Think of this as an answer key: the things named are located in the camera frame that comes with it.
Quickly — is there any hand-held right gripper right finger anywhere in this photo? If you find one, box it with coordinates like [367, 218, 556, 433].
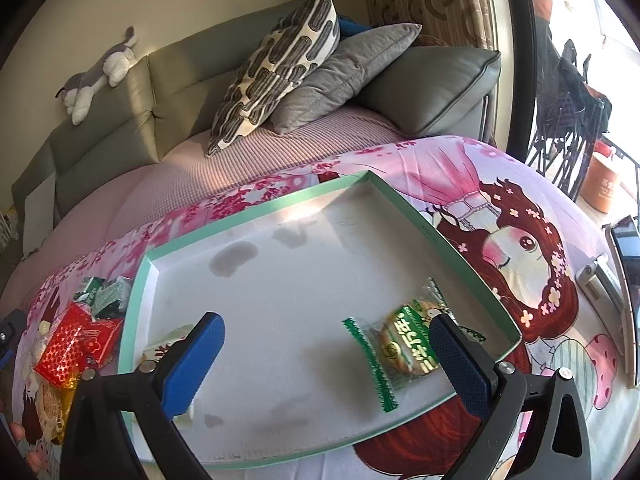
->
[428, 312, 593, 480]

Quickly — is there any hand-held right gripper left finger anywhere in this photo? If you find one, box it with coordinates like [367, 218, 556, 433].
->
[60, 311, 227, 480]

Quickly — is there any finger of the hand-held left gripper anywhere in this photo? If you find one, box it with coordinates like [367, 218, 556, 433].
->
[0, 309, 27, 376]

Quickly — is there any white orange snack packet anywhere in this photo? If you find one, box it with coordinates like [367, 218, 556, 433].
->
[141, 324, 197, 423]

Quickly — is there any shiny red patterned snack packet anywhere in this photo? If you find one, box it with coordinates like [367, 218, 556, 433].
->
[34, 302, 93, 388]

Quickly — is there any green round cake packet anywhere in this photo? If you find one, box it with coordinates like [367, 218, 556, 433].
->
[342, 277, 486, 413]

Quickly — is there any green white biscuit packet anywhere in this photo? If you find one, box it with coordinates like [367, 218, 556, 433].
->
[75, 276, 106, 306]

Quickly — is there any golden clear snack packet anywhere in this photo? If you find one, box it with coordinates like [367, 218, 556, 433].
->
[57, 375, 83, 441]

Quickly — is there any dark green snack packet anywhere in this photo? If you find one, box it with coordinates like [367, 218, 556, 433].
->
[95, 276, 133, 318]

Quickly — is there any mint green tray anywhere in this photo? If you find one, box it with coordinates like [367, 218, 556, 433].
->
[116, 170, 523, 471]

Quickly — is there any person's left hand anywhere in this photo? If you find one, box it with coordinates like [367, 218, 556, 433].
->
[7, 422, 47, 470]

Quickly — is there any white cushion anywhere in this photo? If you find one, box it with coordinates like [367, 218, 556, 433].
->
[22, 172, 57, 256]

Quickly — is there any pink printed blanket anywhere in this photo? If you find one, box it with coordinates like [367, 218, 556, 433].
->
[10, 135, 640, 480]

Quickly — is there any smartphone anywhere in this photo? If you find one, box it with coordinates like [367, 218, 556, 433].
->
[610, 215, 640, 388]

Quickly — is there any pink sofa cover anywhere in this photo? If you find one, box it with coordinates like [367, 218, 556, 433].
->
[10, 105, 406, 311]

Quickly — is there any orange bucket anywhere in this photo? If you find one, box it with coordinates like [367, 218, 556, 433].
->
[580, 152, 623, 213]

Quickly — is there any grey white plush dog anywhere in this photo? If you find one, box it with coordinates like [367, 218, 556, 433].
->
[55, 26, 140, 126]

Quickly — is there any black folding rack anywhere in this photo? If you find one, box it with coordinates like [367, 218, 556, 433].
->
[525, 20, 613, 201]

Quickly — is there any grey green sofa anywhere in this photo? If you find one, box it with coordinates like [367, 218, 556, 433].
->
[10, 0, 503, 241]

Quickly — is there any grey pillow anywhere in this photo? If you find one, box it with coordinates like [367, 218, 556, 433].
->
[270, 23, 423, 136]

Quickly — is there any black white patterned pillow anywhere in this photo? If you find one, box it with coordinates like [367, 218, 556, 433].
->
[206, 0, 342, 157]

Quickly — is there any black door frame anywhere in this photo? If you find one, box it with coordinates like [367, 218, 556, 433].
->
[500, 0, 538, 161]

